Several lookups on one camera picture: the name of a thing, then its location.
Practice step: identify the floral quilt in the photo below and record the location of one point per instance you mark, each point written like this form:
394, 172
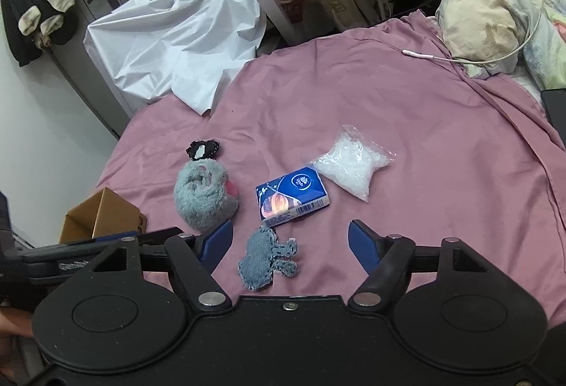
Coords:
548, 28

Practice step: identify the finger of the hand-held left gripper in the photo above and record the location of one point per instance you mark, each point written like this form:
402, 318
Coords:
150, 235

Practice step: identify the blue tissue pack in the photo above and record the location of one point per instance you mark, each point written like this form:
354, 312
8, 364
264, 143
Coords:
289, 196

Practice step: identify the cardboard box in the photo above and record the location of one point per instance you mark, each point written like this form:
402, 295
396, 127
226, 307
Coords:
110, 213

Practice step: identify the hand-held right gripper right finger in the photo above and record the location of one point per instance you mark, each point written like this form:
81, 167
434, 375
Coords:
362, 242

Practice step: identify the person's left forearm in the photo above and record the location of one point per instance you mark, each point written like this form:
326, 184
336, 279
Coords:
13, 324

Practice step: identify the beige pillow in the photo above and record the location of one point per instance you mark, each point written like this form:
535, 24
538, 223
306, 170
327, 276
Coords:
482, 28

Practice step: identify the denim elephant patch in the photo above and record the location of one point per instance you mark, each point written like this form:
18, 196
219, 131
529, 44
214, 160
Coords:
263, 255

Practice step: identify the white crumpled cover sheet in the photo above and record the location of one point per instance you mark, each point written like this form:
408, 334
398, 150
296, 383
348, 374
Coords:
177, 41

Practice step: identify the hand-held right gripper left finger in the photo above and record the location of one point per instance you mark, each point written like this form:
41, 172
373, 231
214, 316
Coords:
217, 241

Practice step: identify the clear bag of white pellets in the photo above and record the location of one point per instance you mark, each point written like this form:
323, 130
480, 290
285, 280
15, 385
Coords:
351, 165

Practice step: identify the grey plush toy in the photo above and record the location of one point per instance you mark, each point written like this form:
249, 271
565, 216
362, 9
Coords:
203, 198

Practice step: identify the dark tablet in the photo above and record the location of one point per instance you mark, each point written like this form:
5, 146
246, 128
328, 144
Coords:
556, 112

